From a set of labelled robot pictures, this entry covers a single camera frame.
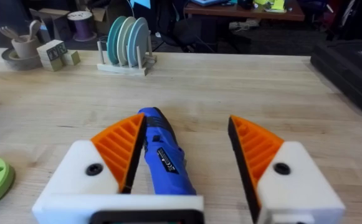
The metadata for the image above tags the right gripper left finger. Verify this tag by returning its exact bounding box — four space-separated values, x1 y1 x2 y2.
42 113 147 196

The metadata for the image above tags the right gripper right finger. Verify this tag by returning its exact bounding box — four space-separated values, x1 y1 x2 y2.
227 114 346 224

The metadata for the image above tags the blue electric screwdriver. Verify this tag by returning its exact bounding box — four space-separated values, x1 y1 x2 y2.
136 106 198 196

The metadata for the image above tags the small wooden peg rack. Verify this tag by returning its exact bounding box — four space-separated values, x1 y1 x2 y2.
97 30 158 77

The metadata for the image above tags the small plain wooden block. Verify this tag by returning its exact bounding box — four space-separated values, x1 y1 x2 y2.
62 50 82 67

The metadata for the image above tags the large lettered wooden block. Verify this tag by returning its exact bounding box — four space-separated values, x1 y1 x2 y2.
36 39 69 72

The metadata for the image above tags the grey tape roll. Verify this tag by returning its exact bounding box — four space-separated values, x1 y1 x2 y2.
1 47 43 72

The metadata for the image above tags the black tool case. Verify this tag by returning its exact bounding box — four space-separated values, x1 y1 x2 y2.
310 39 362 118

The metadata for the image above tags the teal plate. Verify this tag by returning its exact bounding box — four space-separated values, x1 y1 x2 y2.
107 16 128 65

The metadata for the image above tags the beige cup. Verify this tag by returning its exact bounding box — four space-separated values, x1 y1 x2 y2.
11 34 42 59

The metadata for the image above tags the pale green plate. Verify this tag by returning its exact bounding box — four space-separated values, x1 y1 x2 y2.
117 16 137 67

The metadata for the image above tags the light blue plate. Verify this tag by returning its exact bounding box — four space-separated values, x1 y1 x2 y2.
126 17 150 68

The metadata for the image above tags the purple thread spool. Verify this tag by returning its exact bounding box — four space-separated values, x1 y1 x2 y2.
67 11 98 42

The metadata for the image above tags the cardboard box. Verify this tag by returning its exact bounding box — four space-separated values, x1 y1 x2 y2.
29 7 73 42

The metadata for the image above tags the wooden spoon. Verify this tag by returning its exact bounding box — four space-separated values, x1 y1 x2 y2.
27 19 42 42

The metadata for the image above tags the wooden fork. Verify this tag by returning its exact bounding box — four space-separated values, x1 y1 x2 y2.
0 26 26 44

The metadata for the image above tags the black office chair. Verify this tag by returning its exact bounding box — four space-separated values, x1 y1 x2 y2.
157 17 219 54

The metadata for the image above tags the brown wooden desk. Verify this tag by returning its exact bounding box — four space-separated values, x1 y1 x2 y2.
183 0 306 22

